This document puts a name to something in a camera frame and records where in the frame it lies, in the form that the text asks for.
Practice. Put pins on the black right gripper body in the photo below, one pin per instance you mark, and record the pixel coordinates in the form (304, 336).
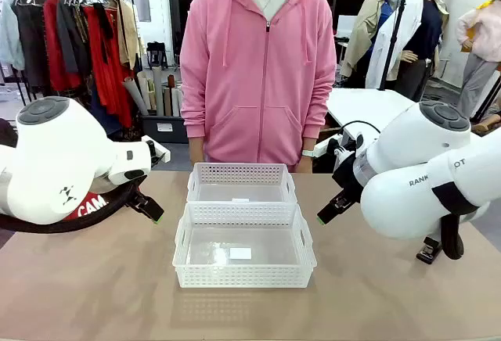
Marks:
(348, 178)

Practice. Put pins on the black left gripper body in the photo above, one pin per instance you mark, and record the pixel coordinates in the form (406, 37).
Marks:
(137, 195)

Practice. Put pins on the red campus zipper pouch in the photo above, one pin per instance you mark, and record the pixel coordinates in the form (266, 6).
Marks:
(89, 206)

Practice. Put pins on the person's right forearm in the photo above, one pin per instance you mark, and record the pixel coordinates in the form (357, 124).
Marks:
(195, 102)

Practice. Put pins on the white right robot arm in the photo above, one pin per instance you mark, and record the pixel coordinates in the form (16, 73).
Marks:
(411, 200)

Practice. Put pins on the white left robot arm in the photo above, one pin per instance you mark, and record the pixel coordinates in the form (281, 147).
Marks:
(58, 153)

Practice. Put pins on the person's left forearm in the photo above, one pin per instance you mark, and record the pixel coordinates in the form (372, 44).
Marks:
(319, 102)

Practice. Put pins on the person's left hand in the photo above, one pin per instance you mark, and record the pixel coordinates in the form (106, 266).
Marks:
(305, 165)

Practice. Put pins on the person's right hand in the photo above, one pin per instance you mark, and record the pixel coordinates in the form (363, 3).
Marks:
(196, 152)

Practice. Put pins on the white wristwatch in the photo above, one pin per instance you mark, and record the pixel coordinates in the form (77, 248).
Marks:
(308, 153)

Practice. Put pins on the black storage bin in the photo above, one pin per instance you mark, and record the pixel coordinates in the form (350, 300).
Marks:
(164, 130)

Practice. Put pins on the white desk table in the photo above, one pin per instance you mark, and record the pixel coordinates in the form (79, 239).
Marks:
(364, 106)

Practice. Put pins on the dark blue hanging garment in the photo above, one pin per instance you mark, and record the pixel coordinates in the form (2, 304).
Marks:
(99, 114)

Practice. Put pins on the white perforated plastic basket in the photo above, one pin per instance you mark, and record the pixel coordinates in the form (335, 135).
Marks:
(242, 173)
(242, 276)

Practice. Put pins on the leaning grey paper roll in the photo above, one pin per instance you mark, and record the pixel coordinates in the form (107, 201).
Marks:
(135, 96)

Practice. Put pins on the black clamp device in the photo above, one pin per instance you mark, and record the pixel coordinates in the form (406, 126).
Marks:
(428, 251)

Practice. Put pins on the tall grey paper roll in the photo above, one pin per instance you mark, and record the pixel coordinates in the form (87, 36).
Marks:
(157, 90)

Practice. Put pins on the cream paper roll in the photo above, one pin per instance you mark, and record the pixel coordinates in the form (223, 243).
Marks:
(143, 83)

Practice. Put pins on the long red dress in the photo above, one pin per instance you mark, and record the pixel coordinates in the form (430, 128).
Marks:
(109, 83)

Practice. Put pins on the brown paper roll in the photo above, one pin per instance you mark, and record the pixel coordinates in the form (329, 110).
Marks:
(171, 81)

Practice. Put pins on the person in pink hoodie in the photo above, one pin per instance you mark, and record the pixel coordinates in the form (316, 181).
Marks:
(254, 83)

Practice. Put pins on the beige mannequin hand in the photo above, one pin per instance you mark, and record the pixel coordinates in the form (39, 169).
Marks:
(409, 56)

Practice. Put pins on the black folding stool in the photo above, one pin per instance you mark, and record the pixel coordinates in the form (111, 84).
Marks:
(156, 55)

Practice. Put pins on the beige trench coat mannequin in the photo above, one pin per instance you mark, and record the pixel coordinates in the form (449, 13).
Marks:
(362, 36)

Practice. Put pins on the black tripod pole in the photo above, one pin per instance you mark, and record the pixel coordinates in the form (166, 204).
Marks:
(393, 40)

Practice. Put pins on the beige mannequin foot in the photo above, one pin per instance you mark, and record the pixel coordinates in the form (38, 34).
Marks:
(487, 125)

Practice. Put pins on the grey mannequin trousers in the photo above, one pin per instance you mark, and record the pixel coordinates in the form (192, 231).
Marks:
(475, 83)

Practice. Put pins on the beige hanging garment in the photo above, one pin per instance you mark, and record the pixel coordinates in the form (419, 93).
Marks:
(127, 36)

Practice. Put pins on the red hanging jacket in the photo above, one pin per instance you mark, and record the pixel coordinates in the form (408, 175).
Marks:
(55, 55)

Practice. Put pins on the white lab coat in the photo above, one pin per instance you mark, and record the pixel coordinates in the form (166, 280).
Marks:
(407, 24)

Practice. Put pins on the grey hanging jacket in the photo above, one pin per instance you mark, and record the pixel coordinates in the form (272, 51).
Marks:
(68, 40)

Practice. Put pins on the black hanging scarf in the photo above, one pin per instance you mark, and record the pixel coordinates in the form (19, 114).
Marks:
(103, 24)

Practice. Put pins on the dark brown hanging garment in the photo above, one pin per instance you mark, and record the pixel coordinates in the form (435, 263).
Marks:
(31, 44)

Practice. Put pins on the pink sweater mannequin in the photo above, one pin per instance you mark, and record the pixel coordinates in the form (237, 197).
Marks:
(485, 28)

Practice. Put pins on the light blue fuzzy jacket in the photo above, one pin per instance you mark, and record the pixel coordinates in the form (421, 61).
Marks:
(9, 32)

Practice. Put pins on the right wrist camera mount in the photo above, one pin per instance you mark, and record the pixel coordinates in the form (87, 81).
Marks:
(346, 153)

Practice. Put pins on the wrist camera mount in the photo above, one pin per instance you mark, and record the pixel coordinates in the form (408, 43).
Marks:
(346, 153)
(160, 155)

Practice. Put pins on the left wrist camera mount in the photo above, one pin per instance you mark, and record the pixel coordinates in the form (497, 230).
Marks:
(160, 155)

